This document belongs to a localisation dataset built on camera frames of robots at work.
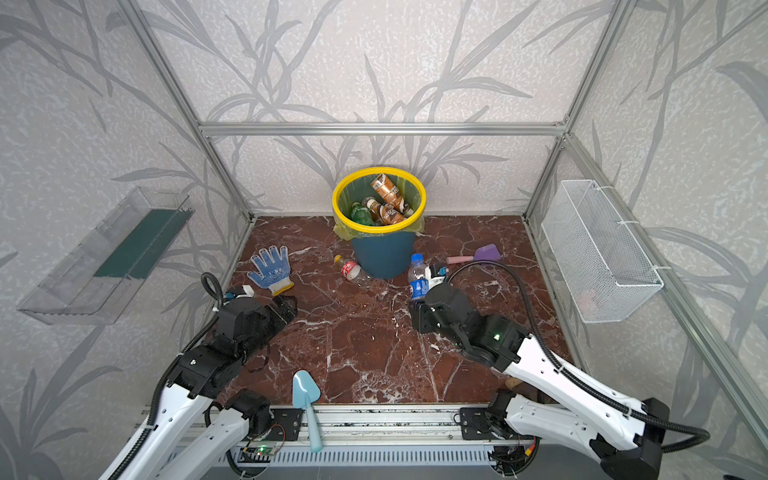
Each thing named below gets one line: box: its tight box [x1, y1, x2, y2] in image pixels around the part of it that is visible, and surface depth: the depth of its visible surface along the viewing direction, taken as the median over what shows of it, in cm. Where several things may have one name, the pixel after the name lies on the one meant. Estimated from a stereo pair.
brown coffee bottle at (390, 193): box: [370, 173, 414, 217], surface depth 93 cm
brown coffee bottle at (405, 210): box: [399, 200, 414, 218], surface depth 96 cm
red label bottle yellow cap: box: [333, 255, 372, 285], surface depth 101 cm
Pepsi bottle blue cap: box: [408, 253, 430, 301], surface depth 71 cm
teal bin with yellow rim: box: [332, 167, 427, 279], surface depth 93 cm
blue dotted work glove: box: [247, 245, 294, 296], surface depth 105 cm
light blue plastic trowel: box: [292, 369, 323, 453], surface depth 79 cm
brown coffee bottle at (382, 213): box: [362, 196, 406, 225], surface depth 89 cm
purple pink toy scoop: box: [446, 244, 501, 265], surface depth 110 cm
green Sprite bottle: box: [351, 201, 375, 226], surface depth 91 cm
